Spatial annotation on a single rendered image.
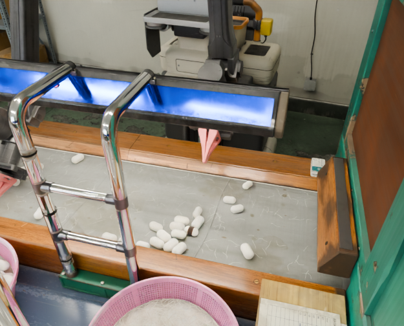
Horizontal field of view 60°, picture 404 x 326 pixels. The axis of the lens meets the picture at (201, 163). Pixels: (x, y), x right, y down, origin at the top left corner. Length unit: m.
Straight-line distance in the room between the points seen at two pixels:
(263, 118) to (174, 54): 0.86
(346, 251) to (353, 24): 2.15
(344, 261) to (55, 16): 3.25
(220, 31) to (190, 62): 0.54
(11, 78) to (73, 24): 2.74
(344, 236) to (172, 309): 0.35
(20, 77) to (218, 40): 0.43
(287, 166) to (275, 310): 0.45
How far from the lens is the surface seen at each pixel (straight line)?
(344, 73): 2.79
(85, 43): 3.48
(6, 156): 0.99
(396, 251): 0.53
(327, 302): 0.71
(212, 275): 0.72
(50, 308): 0.85
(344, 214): 0.75
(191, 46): 1.39
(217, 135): 0.82
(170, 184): 0.95
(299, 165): 1.01
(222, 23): 0.85
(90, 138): 1.14
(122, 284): 0.79
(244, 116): 0.58
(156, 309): 0.72
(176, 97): 0.61
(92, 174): 1.02
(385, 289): 0.58
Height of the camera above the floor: 1.35
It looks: 37 degrees down
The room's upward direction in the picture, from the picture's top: straight up
